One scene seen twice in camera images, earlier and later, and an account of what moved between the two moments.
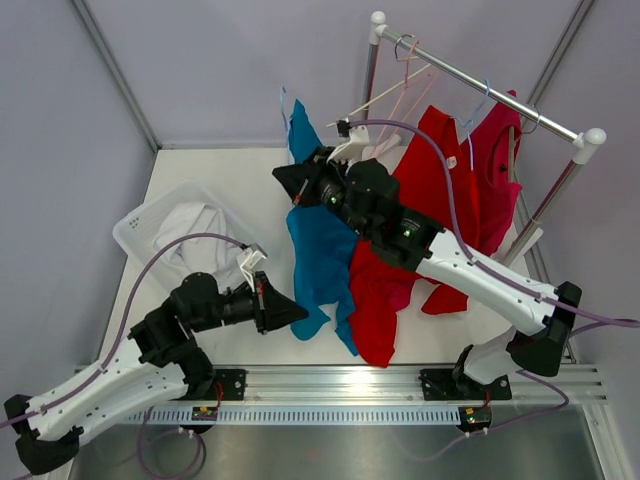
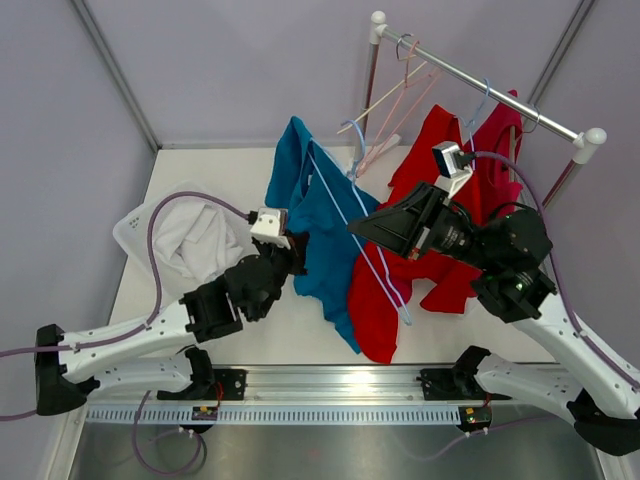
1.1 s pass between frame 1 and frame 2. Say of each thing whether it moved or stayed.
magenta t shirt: stayed
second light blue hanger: stayed
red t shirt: stayed
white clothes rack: stayed
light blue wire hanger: moved
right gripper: moved
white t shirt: stayed
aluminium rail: stayed
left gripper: moved
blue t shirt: moved
